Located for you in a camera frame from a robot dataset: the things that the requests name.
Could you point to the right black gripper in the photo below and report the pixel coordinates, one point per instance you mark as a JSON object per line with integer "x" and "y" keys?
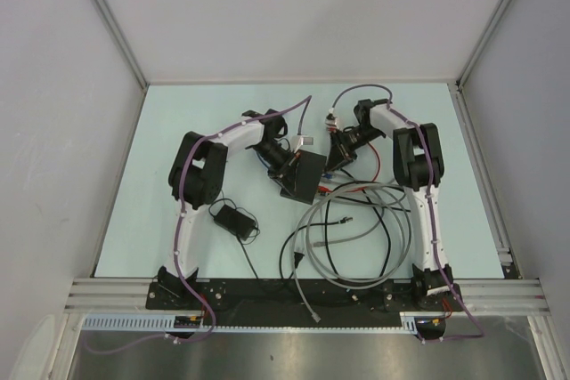
{"x": 340, "y": 155}

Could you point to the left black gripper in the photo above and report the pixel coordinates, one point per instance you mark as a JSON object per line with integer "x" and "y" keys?
{"x": 285, "y": 174}

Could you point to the black network switch box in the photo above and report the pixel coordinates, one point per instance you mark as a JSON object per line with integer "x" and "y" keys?
{"x": 309, "y": 173}

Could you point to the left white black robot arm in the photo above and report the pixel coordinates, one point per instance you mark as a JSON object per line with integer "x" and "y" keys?
{"x": 197, "y": 178}

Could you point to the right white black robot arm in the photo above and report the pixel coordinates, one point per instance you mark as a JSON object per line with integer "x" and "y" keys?
{"x": 418, "y": 168}

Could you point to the black power adapter brick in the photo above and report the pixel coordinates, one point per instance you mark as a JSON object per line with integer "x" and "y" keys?
{"x": 232, "y": 220}

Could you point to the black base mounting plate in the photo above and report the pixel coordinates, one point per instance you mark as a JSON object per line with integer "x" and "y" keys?
{"x": 303, "y": 303}

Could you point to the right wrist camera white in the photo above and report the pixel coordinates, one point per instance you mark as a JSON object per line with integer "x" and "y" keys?
{"x": 331, "y": 121}

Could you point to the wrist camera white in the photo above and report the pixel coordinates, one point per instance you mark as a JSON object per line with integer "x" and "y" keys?
{"x": 300, "y": 140}
{"x": 331, "y": 121}

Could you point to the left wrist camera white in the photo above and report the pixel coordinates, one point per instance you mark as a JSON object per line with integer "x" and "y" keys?
{"x": 300, "y": 140}

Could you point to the slotted cable duct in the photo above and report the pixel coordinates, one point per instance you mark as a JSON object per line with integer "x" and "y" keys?
{"x": 168, "y": 324}

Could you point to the aluminium frame rail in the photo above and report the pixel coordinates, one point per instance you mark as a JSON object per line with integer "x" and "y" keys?
{"x": 516, "y": 297}

